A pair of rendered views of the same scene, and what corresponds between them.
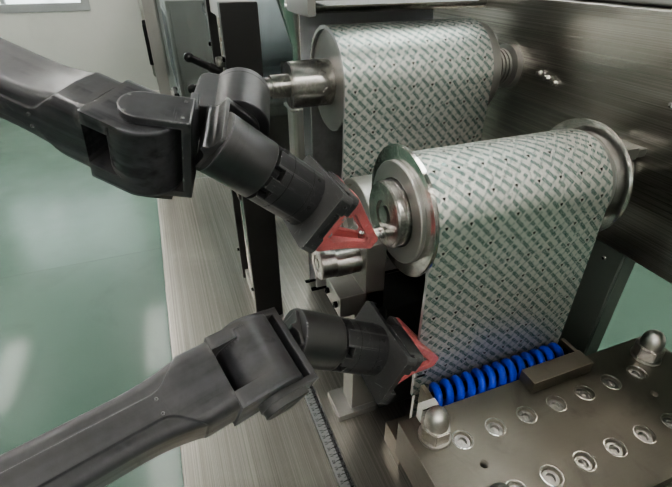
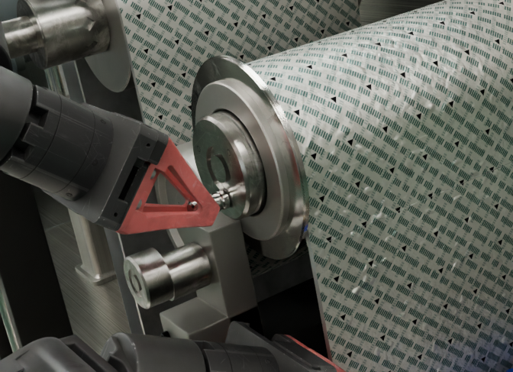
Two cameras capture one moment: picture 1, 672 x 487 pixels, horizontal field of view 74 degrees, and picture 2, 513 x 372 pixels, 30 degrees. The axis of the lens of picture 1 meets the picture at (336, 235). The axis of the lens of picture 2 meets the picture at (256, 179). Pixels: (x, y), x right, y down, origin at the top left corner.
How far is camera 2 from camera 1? 0.20 m
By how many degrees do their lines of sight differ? 14
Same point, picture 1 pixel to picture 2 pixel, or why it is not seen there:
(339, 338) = (191, 362)
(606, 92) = not seen: outside the picture
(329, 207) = (124, 150)
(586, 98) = not seen: outside the picture
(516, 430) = not seen: outside the picture
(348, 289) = (199, 319)
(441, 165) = (282, 69)
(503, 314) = (460, 295)
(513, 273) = (449, 218)
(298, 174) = (68, 114)
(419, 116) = (253, 36)
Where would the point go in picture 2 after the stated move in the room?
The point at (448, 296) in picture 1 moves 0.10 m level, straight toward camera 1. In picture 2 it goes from (355, 273) to (348, 349)
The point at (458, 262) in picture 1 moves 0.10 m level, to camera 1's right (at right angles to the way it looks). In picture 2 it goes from (351, 210) to (492, 176)
